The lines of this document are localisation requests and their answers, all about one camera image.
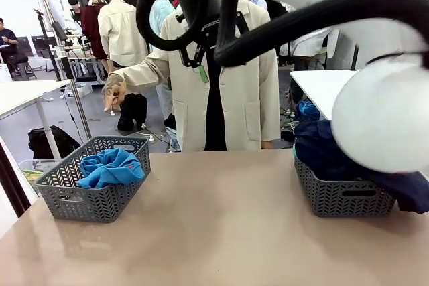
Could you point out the mannequin in maroon dress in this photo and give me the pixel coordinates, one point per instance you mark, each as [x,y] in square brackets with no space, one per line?
[92,28]

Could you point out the grey stool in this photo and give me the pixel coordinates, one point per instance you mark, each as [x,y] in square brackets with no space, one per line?
[25,70]

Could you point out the blue bag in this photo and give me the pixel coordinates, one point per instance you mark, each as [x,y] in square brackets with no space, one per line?
[306,110]

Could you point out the person's tattooed right hand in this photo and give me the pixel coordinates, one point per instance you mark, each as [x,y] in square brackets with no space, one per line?
[114,90]

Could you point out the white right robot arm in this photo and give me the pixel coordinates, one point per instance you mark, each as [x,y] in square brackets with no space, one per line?
[378,115]

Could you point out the white table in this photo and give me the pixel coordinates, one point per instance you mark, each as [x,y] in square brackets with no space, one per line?
[20,95]
[318,88]

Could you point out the mannequin in light blue fleece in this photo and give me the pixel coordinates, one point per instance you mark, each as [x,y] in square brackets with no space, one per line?
[159,14]

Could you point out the person in beige blazer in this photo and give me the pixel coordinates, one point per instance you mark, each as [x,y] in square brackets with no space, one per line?
[248,105]

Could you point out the black bag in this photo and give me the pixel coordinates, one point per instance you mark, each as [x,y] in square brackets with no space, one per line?
[43,142]

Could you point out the light blue cloth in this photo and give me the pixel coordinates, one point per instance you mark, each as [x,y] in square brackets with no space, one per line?
[173,138]

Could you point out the black tripod stand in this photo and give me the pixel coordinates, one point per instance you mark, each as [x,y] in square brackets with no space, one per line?
[47,48]

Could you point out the blue garment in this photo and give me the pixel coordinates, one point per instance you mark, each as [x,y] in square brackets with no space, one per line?
[107,172]

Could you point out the grey woven plastic basket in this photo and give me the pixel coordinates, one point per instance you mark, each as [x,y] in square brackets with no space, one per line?
[94,205]
[335,199]

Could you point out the black furry boot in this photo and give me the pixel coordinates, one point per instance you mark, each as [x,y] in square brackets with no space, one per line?
[125,115]
[140,108]

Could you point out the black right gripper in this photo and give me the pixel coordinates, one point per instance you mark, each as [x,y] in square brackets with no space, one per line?
[202,21]

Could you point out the standing person in black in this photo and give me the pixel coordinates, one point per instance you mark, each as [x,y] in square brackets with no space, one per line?
[75,9]

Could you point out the white power strip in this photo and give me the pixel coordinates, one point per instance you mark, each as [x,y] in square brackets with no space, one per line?
[152,138]

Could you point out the person's right forearm beige sleeve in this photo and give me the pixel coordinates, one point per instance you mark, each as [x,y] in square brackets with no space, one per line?
[144,71]

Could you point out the navy garment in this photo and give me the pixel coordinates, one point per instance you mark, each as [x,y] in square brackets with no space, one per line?
[315,145]

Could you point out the seated person in dark shirt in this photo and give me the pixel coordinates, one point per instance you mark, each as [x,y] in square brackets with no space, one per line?
[6,36]

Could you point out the slanted metal pole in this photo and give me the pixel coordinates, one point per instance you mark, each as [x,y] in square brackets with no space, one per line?
[72,78]

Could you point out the mannequin in cream jacket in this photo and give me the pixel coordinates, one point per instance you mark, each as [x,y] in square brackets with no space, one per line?
[122,35]

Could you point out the mannequin in white shirt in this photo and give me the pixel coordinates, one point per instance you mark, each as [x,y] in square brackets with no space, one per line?
[311,48]

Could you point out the clear plastic container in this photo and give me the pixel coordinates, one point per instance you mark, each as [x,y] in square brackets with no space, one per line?
[30,172]

